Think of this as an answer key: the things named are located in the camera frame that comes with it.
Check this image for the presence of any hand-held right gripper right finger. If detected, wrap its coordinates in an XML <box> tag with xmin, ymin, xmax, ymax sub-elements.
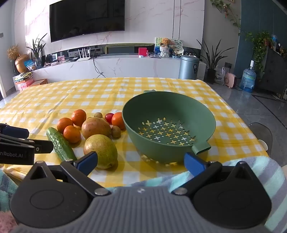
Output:
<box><xmin>171</xmin><ymin>152</ymin><xmax>258</xmax><ymax>197</ymax></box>

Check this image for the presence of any green cucumber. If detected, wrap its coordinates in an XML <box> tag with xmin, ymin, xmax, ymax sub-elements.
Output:
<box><xmin>46</xmin><ymin>127</ymin><xmax>77</xmax><ymax>161</ymax></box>

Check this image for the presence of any pink space heater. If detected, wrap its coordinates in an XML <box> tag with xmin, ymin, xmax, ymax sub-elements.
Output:
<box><xmin>224</xmin><ymin>72</ymin><xmax>237</xmax><ymax>88</ymax></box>

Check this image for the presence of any orange mandarin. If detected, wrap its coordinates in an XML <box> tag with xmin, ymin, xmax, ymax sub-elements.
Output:
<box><xmin>71</xmin><ymin>109</ymin><xmax>87</xmax><ymax>127</ymax></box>
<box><xmin>63</xmin><ymin>125</ymin><xmax>81</xmax><ymax>144</ymax></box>
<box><xmin>57</xmin><ymin>117</ymin><xmax>74</xmax><ymax>134</ymax></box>
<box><xmin>111</xmin><ymin>112</ymin><xmax>126</xmax><ymax>130</ymax></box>

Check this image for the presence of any long-leaf potted plant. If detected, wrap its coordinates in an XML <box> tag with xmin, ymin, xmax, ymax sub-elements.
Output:
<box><xmin>196</xmin><ymin>39</ymin><xmax>235</xmax><ymax>84</ymax></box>

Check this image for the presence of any black power cable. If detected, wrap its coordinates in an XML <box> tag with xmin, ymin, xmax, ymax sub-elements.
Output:
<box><xmin>93</xmin><ymin>57</ymin><xmax>106</xmax><ymax>79</ymax></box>

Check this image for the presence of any reddish yellow pear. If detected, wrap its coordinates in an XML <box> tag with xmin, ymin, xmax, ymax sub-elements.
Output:
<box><xmin>81</xmin><ymin>117</ymin><xmax>112</xmax><ymax>139</ymax></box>

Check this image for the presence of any leafy pothos plant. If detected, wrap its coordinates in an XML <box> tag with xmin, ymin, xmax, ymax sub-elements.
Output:
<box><xmin>244</xmin><ymin>31</ymin><xmax>273</xmax><ymax>72</ymax></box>

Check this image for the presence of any plant in glass vase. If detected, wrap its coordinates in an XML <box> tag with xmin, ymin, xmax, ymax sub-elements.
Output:
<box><xmin>26</xmin><ymin>33</ymin><xmax>47</xmax><ymax>69</ymax></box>

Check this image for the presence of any dark grey cabinet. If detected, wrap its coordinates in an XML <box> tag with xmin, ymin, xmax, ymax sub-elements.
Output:
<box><xmin>260</xmin><ymin>47</ymin><xmax>287</xmax><ymax>96</ymax></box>

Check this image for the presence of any grey transparent chair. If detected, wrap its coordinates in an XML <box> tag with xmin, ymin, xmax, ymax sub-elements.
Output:
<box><xmin>248</xmin><ymin>122</ymin><xmax>273</xmax><ymax>157</ymax></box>

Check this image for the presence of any round paper fan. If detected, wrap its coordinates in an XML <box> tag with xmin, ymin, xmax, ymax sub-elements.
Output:
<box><xmin>169</xmin><ymin>38</ymin><xmax>184</xmax><ymax>55</ymax></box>

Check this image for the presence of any yellow checked tablecloth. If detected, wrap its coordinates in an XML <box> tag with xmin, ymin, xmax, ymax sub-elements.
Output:
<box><xmin>0</xmin><ymin>77</ymin><xmax>269</xmax><ymax>187</ymax></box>

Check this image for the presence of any brown teddy bear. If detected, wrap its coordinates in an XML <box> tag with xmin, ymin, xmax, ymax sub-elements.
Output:
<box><xmin>160</xmin><ymin>38</ymin><xmax>171</xmax><ymax>58</ymax></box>

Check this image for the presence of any green colander bowl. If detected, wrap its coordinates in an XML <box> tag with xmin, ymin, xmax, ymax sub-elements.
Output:
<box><xmin>122</xmin><ymin>90</ymin><xmax>216</xmax><ymax>163</ymax></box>

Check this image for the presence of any blue water jug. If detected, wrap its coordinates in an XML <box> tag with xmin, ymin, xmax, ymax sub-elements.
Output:
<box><xmin>239</xmin><ymin>60</ymin><xmax>257</xmax><ymax>93</ymax></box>

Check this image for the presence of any white router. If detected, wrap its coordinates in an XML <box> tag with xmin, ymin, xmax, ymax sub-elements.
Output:
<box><xmin>77</xmin><ymin>47</ymin><xmax>91</xmax><ymax>61</ymax></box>

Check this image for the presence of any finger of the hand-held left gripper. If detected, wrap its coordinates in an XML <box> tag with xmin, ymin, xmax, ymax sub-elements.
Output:
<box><xmin>0</xmin><ymin>134</ymin><xmax>54</xmax><ymax>154</ymax></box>
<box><xmin>0</xmin><ymin>124</ymin><xmax>29</xmax><ymax>140</ymax></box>

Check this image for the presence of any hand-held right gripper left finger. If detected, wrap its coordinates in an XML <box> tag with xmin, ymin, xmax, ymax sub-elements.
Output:
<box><xmin>22</xmin><ymin>151</ymin><xmax>111</xmax><ymax>197</ymax></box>

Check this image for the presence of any yellow green pear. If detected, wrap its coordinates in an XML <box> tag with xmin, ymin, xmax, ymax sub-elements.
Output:
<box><xmin>84</xmin><ymin>134</ymin><xmax>118</xmax><ymax>169</ymax></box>

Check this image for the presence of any dried flower bunch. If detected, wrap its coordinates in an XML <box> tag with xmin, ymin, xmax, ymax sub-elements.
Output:
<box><xmin>7</xmin><ymin>44</ymin><xmax>19</xmax><ymax>61</ymax></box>

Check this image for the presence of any golden gourd ornament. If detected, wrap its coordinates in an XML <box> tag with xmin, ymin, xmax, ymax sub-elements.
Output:
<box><xmin>15</xmin><ymin>54</ymin><xmax>29</xmax><ymax>73</ymax></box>

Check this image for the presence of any black wall television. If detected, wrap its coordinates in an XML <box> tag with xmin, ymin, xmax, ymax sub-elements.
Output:
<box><xmin>49</xmin><ymin>0</ymin><xmax>125</xmax><ymax>43</ymax></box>

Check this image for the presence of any grey round trash can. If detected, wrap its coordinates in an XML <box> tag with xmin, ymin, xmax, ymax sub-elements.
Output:
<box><xmin>178</xmin><ymin>55</ymin><xmax>200</xmax><ymax>80</ymax></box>

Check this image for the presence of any blue snack bag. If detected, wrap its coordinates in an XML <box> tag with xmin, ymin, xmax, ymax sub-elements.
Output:
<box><xmin>24</xmin><ymin>59</ymin><xmax>36</xmax><ymax>71</ymax></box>

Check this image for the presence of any hanging vine plant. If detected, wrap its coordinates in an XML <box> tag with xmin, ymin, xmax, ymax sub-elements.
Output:
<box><xmin>210</xmin><ymin>0</ymin><xmax>241</xmax><ymax>36</ymax></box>

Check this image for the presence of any orange cardboard box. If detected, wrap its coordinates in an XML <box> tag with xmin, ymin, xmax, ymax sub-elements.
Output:
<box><xmin>29</xmin><ymin>78</ymin><xmax>48</xmax><ymax>88</ymax></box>

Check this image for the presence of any white plastic bag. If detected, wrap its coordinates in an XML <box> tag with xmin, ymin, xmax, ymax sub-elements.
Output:
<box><xmin>215</xmin><ymin>67</ymin><xmax>226</xmax><ymax>85</ymax></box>

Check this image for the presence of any white marble tv console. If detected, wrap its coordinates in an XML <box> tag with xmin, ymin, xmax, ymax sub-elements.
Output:
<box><xmin>13</xmin><ymin>44</ymin><xmax>207</xmax><ymax>84</ymax></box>

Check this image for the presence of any striped teal towel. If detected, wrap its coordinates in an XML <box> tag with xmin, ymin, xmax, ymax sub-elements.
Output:
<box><xmin>0</xmin><ymin>156</ymin><xmax>287</xmax><ymax>233</ymax></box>

